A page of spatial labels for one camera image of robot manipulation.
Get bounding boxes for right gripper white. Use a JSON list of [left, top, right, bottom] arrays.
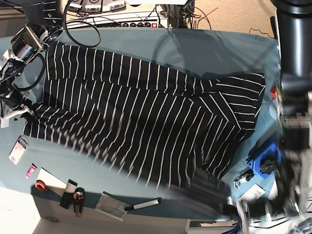
[[0, 97, 34, 128]]

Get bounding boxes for navy white striped t-shirt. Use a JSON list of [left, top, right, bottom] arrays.
[[23, 40, 266, 215]]

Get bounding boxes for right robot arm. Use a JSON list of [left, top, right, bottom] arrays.
[[0, 0, 63, 128]]

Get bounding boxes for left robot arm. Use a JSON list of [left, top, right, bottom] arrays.
[[236, 0, 312, 221]]

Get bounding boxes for white packaged card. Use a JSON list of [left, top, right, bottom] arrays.
[[9, 136, 29, 165]]

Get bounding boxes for pink tube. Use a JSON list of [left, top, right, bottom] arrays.
[[26, 163, 37, 178]]

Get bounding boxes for orange tape roll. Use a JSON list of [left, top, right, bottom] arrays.
[[35, 180, 47, 192]]

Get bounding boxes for white paper sheet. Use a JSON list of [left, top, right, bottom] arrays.
[[37, 168, 66, 189]]

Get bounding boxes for black perforated plate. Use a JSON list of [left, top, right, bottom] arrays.
[[60, 179, 78, 209]]

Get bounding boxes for orange black pliers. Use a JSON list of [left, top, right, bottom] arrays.
[[73, 187, 85, 217]]

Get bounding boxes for black power strip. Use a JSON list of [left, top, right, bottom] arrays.
[[96, 21, 164, 28]]

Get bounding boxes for silver carabiner pulley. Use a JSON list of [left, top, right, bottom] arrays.
[[234, 169, 254, 189]]

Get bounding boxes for white small booklet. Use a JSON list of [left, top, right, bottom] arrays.
[[239, 184, 265, 201]]

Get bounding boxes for blue box with knob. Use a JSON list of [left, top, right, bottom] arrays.
[[246, 139, 283, 180]]

